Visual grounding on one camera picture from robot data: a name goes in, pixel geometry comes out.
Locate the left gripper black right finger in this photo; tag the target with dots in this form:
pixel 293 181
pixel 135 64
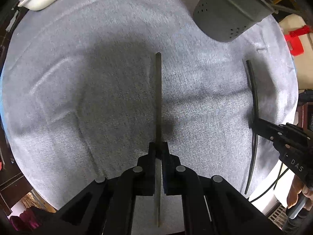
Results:
pixel 193 189

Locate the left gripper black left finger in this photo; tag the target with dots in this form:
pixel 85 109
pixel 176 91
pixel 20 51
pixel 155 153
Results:
pixel 136 181

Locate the dark metal chopstick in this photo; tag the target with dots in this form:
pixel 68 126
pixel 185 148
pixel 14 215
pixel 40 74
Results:
pixel 255 117
pixel 158 135

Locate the person right hand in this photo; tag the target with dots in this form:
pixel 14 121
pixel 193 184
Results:
pixel 298 187

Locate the red plastic chair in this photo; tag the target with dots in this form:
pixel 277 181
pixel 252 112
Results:
pixel 294 42

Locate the grey tablecloth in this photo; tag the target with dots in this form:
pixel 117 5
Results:
pixel 78 93

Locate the grey perforated utensil holder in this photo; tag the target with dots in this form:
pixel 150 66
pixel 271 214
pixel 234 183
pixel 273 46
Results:
pixel 225 20

